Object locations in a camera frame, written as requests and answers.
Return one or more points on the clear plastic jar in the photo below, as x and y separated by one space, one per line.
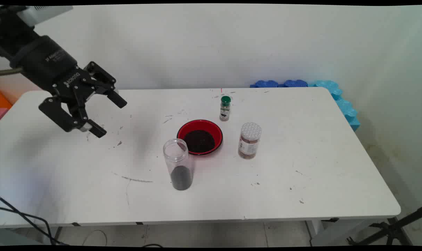
178 158

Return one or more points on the black seeds heap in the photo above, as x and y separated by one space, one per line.
181 177
202 141

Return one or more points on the brown-filled jar white lid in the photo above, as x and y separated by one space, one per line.
249 143

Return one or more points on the white table leg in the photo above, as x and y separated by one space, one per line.
315 230

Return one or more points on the light blue foam mat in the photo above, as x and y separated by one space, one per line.
345 104

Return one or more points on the pink foam mat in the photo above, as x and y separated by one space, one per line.
1 114

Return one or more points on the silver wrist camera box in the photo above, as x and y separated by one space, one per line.
43 15

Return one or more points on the orange foam mat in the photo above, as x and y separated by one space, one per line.
3 101

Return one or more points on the dark blue foam mat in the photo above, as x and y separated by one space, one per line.
295 83
266 84

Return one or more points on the red bowl black rim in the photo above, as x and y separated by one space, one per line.
200 126

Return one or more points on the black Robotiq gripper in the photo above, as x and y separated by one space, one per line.
47 64

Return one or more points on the black tripod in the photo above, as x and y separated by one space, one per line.
392 229

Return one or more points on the small green-capped spice bottle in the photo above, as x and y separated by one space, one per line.
225 109

